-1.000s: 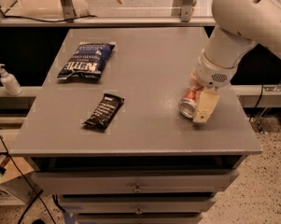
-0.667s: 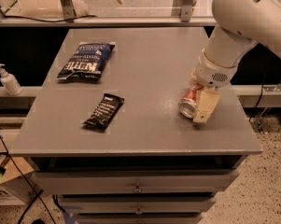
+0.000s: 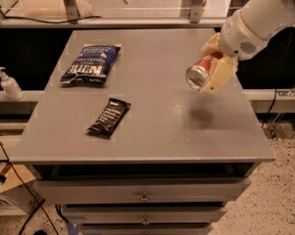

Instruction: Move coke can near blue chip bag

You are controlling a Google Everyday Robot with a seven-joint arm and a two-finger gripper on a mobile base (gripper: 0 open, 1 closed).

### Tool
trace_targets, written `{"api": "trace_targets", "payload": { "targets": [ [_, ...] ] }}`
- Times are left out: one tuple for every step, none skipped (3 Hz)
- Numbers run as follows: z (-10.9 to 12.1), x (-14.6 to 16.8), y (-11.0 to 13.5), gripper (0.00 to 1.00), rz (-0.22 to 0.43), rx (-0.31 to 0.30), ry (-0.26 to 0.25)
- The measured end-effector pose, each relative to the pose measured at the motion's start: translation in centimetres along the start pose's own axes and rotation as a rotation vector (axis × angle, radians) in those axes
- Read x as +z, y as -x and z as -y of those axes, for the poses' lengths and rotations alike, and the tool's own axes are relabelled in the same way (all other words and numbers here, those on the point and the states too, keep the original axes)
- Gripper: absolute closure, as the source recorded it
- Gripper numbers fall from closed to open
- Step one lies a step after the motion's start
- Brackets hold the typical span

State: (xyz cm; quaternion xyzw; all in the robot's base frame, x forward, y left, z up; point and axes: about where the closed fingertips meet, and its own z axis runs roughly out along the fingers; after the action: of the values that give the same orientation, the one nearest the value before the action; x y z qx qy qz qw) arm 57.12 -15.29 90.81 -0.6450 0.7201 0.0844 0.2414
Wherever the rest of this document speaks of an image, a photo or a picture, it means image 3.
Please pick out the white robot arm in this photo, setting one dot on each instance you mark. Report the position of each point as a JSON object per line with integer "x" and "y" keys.
{"x": 266, "y": 18}

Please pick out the grey metal bracket left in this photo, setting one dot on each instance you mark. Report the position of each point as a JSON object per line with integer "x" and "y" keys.
{"x": 71, "y": 10}

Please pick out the grey metal bracket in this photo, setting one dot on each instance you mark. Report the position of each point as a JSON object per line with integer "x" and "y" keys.
{"x": 196, "y": 11}
{"x": 71, "y": 10}

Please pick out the grey metal bracket right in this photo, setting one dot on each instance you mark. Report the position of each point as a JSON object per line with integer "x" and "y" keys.
{"x": 196, "y": 11}

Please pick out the bottom grey drawer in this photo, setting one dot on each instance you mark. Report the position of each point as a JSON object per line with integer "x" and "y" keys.
{"x": 151, "y": 229}

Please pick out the cardboard box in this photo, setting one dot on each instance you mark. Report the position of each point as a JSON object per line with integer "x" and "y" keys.
{"x": 17, "y": 196}

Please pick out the red coke can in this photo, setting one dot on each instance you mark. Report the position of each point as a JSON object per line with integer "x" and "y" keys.
{"x": 198, "y": 74}

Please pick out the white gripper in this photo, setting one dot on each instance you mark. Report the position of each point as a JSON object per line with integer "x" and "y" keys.
{"x": 239, "y": 39}

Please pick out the grey drawer cabinet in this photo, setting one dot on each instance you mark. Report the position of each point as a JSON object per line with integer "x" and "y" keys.
{"x": 169, "y": 132}

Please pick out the white pump sanitizer bottle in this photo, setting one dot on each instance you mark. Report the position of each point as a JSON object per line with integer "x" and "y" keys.
{"x": 10, "y": 86}

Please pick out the grey drawer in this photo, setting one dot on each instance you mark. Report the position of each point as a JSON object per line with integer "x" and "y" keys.
{"x": 141, "y": 191}
{"x": 143, "y": 214}
{"x": 151, "y": 229}

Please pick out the black snack bar wrapper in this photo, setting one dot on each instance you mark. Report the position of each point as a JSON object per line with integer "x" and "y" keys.
{"x": 110, "y": 117}

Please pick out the middle grey drawer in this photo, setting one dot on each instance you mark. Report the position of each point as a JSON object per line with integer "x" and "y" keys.
{"x": 143, "y": 214}

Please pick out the top grey drawer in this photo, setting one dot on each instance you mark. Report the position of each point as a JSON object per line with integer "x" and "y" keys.
{"x": 141, "y": 191}

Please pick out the blue kettle chip bag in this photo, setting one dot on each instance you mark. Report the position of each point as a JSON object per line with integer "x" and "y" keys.
{"x": 92, "y": 64}

